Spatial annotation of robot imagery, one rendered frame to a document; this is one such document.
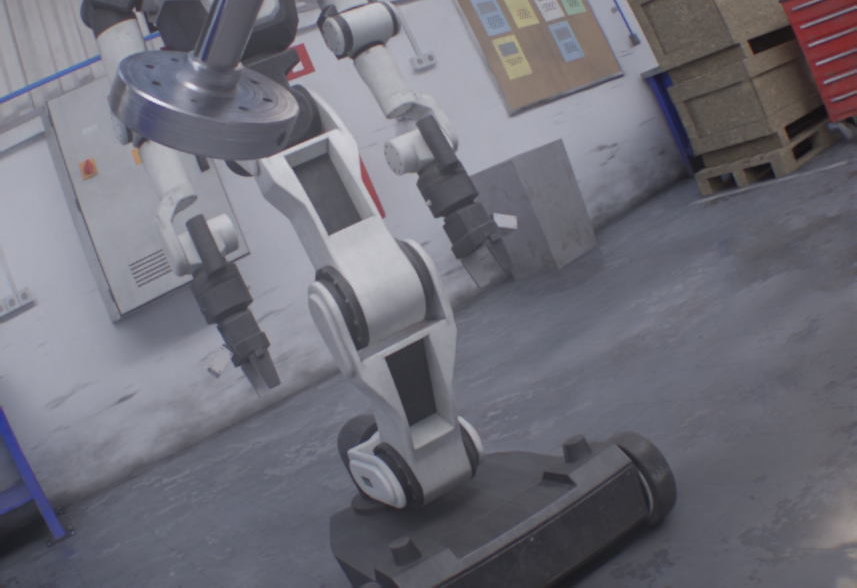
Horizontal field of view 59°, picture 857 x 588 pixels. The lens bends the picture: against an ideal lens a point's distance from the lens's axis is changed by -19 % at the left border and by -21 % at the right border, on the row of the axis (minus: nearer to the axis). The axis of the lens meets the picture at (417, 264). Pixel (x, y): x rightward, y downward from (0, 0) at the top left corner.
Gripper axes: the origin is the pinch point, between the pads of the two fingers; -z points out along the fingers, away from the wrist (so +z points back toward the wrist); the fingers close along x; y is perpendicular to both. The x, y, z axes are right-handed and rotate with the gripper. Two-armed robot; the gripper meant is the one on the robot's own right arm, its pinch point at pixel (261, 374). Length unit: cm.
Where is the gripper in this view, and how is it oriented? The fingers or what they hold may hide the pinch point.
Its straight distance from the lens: 143.9
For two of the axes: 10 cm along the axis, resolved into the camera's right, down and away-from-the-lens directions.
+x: 3.1, -2.7, -9.1
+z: -4.7, -8.8, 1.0
